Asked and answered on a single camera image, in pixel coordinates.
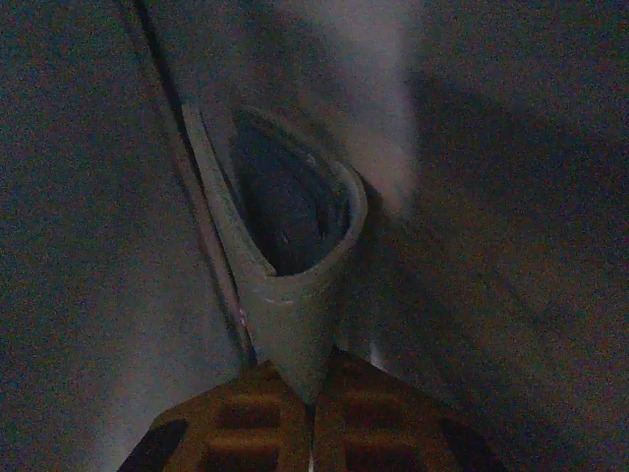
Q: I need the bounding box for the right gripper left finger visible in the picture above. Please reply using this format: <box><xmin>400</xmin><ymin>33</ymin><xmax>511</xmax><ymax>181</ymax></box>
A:
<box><xmin>116</xmin><ymin>359</ymin><xmax>315</xmax><ymax>472</ymax></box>

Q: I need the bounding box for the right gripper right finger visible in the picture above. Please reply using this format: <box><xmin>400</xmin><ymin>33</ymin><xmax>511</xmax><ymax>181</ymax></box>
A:
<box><xmin>314</xmin><ymin>349</ymin><xmax>508</xmax><ymax>472</ymax></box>

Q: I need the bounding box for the green wallet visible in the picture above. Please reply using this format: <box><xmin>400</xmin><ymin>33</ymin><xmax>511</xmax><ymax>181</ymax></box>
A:
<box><xmin>179</xmin><ymin>100</ymin><xmax>370</xmax><ymax>407</ymax></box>

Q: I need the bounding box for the navy blue student backpack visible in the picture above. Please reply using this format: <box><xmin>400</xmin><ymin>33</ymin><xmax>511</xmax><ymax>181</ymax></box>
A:
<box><xmin>0</xmin><ymin>0</ymin><xmax>629</xmax><ymax>472</ymax></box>

